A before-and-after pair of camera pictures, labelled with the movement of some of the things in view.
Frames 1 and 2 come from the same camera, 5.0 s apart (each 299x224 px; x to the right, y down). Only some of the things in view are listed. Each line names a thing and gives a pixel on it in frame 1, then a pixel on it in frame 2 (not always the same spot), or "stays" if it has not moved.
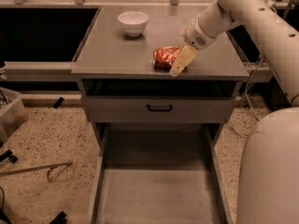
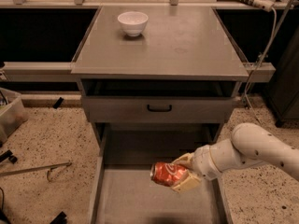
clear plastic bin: x=13 y=112 stays
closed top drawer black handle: x=158 y=110 stays
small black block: x=58 y=103 stays
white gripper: x=195 y=36 to x=202 y=161
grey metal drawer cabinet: x=161 y=137 stays
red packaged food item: x=164 y=56 to x=166 y=174
